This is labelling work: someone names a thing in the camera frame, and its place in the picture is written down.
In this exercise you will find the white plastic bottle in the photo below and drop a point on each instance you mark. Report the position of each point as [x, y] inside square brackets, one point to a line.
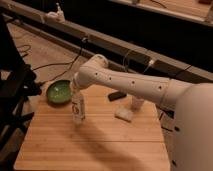
[78, 106]

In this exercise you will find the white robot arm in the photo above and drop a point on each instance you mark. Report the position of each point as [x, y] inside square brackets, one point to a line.
[191, 103]

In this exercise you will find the black tripod stand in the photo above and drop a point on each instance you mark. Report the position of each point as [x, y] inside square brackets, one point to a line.
[17, 83]

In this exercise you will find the black rectangular block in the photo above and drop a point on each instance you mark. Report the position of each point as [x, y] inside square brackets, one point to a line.
[116, 95]

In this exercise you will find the pale sponge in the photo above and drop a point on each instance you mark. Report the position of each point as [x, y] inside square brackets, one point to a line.
[124, 114]

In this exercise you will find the green bowl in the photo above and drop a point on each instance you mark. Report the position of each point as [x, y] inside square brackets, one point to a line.
[59, 92]

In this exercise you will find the grey metal rail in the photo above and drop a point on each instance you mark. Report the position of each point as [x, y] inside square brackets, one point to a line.
[181, 49]

